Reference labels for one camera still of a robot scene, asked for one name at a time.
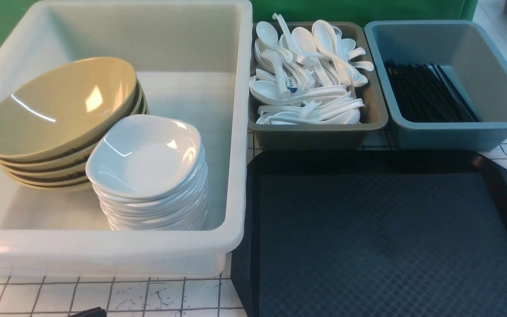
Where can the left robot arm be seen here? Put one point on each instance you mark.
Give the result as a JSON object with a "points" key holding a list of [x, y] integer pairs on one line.
{"points": [[94, 312]]}

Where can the pile of white spoons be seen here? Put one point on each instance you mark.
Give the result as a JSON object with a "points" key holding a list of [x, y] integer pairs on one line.
{"points": [[307, 76]]}

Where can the stacked white square dishes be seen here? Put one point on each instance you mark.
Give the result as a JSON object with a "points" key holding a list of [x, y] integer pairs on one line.
{"points": [[150, 173]]}

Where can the large white plastic tub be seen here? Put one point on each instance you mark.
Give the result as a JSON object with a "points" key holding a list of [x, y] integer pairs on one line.
{"points": [[192, 59]]}

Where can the grey spoon tray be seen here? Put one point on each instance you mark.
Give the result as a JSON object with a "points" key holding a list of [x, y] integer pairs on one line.
{"points": [[374, 116]]}

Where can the pile of black chopsticks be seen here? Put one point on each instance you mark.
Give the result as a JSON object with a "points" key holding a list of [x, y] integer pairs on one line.
{"points": [[425, 93]]}

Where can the blue-grey chopstick tray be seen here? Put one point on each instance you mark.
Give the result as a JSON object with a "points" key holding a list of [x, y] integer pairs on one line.
{"points": [[470, 59]]}

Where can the black serving tray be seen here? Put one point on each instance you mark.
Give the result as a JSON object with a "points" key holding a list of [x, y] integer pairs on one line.
{"points": [[373, 234]]}

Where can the stacked yellow-green bowls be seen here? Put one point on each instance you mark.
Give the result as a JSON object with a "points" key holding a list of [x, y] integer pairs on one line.
{"points": [[50, 126]]}

